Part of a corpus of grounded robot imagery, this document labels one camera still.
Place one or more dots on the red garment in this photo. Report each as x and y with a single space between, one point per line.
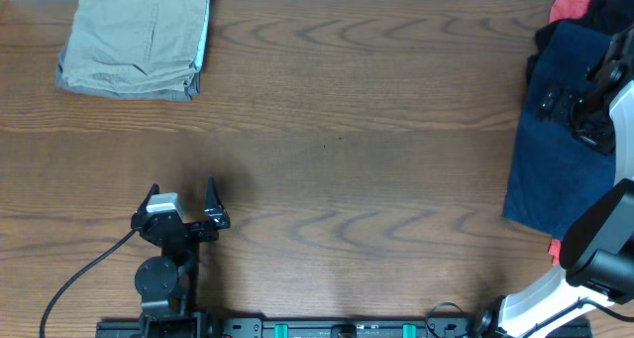
575 39

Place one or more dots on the black garment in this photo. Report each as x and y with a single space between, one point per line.
608 17

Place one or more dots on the light khaki shorts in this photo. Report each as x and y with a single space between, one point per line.
136 48

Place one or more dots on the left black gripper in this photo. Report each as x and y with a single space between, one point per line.
216 214

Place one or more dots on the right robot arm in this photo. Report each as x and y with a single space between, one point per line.
594 267

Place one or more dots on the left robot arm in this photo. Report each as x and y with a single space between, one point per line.
166 283

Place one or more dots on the navy blue shorts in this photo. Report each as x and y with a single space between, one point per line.
527 191

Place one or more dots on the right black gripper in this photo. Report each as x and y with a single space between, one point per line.
560 103

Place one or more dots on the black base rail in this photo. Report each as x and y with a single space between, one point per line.
209 327

